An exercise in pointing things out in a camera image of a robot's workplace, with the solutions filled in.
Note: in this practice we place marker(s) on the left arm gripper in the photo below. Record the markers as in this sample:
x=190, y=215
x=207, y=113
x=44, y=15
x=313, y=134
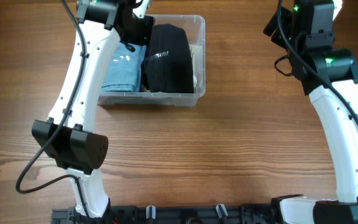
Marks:
x=146, y=38

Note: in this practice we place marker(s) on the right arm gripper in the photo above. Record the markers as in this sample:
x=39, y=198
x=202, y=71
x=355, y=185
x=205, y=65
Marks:
x=278, y=37

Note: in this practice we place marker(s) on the blue denim jeans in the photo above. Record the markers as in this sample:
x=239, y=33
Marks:
x=124, y=71

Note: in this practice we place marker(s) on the black garment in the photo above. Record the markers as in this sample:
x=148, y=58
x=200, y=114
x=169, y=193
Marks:
x=168, y=64

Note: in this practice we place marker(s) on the cream cloth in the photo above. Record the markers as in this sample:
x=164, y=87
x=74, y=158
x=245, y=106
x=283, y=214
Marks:
x=196, y=58

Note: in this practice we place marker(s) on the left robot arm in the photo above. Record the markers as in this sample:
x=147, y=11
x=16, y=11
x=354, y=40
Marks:
x=111, y=40

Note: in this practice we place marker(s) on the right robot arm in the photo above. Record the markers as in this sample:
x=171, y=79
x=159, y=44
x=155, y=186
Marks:
x=329, y=77

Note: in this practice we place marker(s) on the clear plastic storage bin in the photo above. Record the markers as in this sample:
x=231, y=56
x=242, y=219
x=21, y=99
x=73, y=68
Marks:
x=194, y=26

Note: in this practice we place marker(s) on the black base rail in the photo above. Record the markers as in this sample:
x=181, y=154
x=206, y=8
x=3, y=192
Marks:
x=244, y=214

